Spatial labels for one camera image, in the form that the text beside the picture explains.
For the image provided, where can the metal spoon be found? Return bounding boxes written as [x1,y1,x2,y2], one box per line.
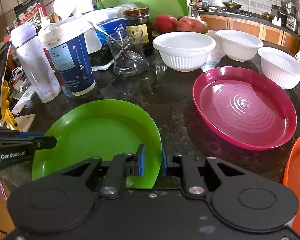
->
[88,21,143,62]

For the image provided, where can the clear glass cup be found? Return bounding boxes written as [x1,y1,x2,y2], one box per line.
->
[107,28,149,77]

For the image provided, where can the green cutting board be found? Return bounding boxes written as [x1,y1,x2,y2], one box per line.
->
[97,0,189,20]

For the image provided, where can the magenta plastic plate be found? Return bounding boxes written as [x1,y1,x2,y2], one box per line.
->
[192,66,297,151]

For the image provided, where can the red apple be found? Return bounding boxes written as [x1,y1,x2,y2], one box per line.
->
[153,15,178,34]
[177,16,204,34]

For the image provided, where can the yellow phone stand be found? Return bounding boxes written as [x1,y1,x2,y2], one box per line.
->
[0,80,19,130]

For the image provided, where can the wok on stove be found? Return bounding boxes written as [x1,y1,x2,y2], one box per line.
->
[223,0,242,10]

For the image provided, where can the white card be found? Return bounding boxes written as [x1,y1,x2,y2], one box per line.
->
[15,114,36,132]

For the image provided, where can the blue tissue pack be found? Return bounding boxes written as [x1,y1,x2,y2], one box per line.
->
[96,18,126,46]

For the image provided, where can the dark sauce jar red lid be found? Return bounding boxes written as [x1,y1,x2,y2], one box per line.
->
[123,7,154,57]

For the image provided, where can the wooden kitchen cabinets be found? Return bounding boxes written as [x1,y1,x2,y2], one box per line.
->
[199,12,300,55]

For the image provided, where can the green plastic plate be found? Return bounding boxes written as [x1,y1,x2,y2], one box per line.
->
[32,99,162,189]

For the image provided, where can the red apple left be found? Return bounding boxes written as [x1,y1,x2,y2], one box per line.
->
[153,15,178,34]

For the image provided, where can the red apple right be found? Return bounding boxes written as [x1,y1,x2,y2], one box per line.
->
[177,16,204,34]

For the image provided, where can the large white ribbed bowl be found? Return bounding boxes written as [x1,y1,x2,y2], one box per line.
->
[153,31,216,72]

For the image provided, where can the purple white water bottle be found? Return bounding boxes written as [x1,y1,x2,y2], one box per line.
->
[11,22,61,103]

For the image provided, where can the blue paper cup white lid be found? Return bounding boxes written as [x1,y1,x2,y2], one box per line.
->
[40,21,96,96]

